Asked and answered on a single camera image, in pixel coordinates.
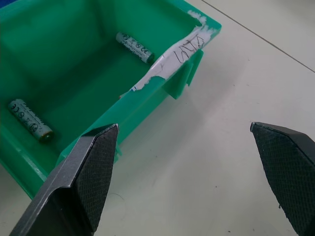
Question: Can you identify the torn white paper label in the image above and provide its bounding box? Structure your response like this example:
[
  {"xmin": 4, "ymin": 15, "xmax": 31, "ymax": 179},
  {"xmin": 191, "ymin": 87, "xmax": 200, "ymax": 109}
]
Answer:
[{"xmin": 127, "ymin": 9, "xmax": 219, "ymax": 93}]

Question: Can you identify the green AA battery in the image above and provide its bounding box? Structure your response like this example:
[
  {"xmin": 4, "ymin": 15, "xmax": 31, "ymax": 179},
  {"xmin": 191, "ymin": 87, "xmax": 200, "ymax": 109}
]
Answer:
[
  {"xmin": 115, "ymin": 31, "xmax": 155, "ymax": 63},
  {"xmin": 7, "ymin": 98, "xmax": 54, "ymax": 143}
]

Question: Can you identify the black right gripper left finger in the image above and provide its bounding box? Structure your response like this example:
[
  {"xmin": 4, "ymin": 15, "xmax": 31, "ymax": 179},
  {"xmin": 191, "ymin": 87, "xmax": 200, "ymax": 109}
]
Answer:
[{"xmin": 9, "ymin": 123, "xmax": 120, "ymax": 236}]

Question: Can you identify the green plastic bin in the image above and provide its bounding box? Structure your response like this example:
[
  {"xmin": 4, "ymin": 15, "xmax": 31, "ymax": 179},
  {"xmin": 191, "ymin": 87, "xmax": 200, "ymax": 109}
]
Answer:
[{"xmin": 0, "ymin": 0, "xmax": 222, "ymax": 200}]

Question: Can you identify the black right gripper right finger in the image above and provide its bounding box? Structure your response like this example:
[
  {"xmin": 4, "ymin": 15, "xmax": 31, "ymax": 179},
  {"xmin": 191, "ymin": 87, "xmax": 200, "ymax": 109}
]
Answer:
[{"xmin": 250, "ymin": 121, "xmax": 315, "ymax": 236}]

